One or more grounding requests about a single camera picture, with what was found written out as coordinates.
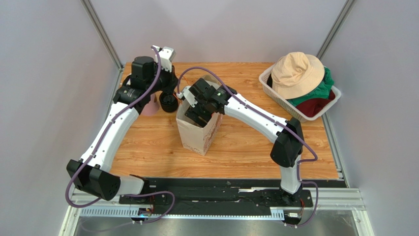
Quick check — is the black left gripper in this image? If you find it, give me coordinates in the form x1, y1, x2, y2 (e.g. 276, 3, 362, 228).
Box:
146, 62, 180, 95

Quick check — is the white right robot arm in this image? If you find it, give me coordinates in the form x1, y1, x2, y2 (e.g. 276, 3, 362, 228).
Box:
176, 78, 303, 195

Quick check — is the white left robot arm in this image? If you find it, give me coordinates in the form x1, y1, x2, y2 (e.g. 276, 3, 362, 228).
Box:
66, 55, 179, 201

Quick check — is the pink cup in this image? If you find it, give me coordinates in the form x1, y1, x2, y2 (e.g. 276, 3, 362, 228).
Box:
141, 93, 160, 117

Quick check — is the white plastic basket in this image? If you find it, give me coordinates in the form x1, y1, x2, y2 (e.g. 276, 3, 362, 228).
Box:
259, 65, 341, 122

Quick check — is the beige bucket hat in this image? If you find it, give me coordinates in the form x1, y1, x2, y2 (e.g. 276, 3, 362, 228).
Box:
270, 52, 325, 99

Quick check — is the dark red cloth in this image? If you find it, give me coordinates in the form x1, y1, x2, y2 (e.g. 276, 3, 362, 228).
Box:
296, 90, 336, 118

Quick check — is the green cloth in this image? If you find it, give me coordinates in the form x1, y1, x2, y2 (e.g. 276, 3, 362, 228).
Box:
287, 66, 334, 107

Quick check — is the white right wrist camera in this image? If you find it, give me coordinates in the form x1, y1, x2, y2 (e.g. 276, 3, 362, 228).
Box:
177, 86, 198, 107

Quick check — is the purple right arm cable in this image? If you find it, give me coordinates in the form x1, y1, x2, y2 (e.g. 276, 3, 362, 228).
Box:
177, 66, 319, 227

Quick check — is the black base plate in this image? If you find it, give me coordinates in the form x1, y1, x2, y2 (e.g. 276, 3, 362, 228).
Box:
119, 177, 314, 216

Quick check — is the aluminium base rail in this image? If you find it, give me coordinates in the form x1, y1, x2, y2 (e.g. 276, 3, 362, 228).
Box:
60, 185, 374, 236

